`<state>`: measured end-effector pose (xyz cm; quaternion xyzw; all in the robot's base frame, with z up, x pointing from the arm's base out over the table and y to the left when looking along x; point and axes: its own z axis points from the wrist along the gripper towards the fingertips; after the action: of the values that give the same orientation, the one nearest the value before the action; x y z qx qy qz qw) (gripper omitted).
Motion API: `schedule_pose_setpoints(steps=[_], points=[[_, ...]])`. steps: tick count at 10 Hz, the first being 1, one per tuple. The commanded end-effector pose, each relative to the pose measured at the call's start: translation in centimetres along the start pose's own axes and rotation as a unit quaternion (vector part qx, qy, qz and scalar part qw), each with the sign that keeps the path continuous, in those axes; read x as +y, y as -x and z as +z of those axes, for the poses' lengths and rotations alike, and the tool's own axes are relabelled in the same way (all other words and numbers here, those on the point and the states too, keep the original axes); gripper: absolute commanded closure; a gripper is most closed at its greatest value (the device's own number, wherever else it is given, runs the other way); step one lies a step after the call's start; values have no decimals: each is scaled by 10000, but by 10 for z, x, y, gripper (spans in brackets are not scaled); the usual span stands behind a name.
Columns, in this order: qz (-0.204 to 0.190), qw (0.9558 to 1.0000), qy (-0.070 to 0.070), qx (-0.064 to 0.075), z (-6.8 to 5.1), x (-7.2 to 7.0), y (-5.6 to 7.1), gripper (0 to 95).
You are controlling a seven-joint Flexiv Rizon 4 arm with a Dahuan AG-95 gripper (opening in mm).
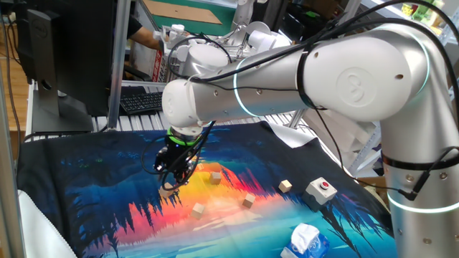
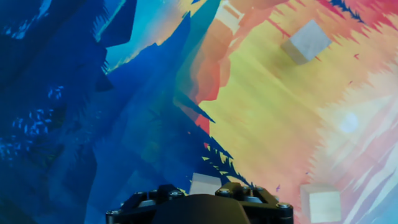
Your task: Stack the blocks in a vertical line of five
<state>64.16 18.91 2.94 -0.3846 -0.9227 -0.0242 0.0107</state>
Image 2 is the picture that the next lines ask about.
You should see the plain wooden cube block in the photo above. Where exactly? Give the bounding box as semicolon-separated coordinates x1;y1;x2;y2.
300;183;343;224
280;19;333;66
188;172;223;196

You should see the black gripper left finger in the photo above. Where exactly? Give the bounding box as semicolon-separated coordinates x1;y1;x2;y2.
105;184;187;224

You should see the colourful landscape print cloth mat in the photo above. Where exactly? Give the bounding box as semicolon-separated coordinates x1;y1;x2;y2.
0;0;398;224

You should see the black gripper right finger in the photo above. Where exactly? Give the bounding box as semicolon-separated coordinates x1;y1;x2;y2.
216;182;294;224

